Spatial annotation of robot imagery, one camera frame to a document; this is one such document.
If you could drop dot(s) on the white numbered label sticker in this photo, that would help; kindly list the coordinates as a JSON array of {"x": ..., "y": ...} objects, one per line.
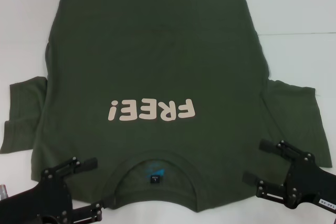
[{"x": 326, "y": 202}]

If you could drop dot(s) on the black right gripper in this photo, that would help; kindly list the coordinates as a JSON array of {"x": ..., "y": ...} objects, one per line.
[{"x": 304, "y": 179}]

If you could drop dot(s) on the silver metal connector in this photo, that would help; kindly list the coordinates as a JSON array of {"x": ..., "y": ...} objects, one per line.
[{"x": 2, "y": 192}]

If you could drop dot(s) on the dark green FREE t-shirt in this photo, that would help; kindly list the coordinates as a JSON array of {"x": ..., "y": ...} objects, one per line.
[{"x": 157, "y": 64}]

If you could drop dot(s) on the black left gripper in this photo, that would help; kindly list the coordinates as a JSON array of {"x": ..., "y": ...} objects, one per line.
[{"x": 52, "y": 203}]

